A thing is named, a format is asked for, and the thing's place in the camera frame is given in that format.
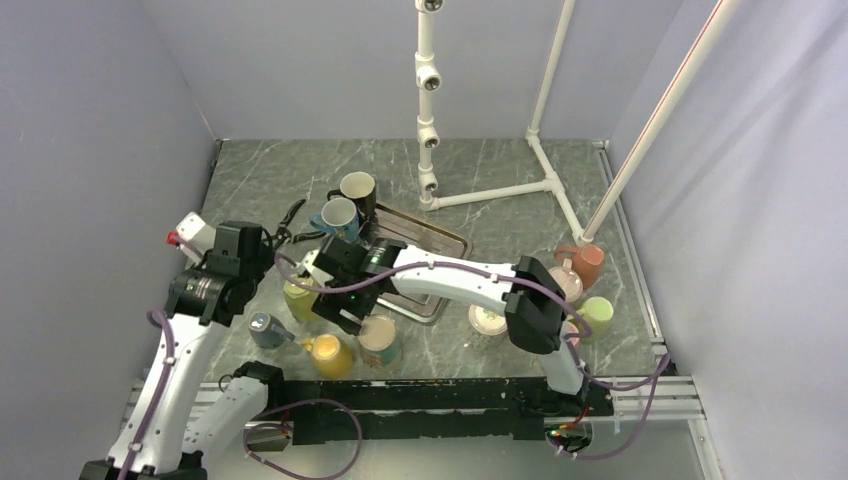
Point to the yellow mug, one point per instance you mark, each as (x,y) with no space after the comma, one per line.
(332,357)

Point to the pink lidded cup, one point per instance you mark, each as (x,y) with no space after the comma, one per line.
(568,280)

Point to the pink mug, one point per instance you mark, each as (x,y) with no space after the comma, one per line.
(571,331)

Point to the clear glass mug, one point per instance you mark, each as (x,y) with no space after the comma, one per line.
(488,329)

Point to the light green mug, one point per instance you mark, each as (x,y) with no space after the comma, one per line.
(598,312)

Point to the terracotta brown mug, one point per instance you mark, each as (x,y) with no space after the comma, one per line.
(587,261)

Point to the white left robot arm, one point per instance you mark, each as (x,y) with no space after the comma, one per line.
(160,440)

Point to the grey blue mug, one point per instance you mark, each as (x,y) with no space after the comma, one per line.
(268,332)

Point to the black white-lined mug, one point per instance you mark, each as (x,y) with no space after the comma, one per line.
(359,187)

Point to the beige teal patterned mug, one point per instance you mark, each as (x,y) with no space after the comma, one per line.
(379,341)

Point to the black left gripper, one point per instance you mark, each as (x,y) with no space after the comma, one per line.
(263,262)

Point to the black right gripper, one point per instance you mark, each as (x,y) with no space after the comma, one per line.
(330,303)

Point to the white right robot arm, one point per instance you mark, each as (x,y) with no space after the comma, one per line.
(524,293)

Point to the lime green faceted mug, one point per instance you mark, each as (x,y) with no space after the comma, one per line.
(300,302)

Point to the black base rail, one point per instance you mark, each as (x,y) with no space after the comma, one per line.
(333,410)

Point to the blue floral mug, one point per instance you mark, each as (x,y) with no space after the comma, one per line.
(338,217)

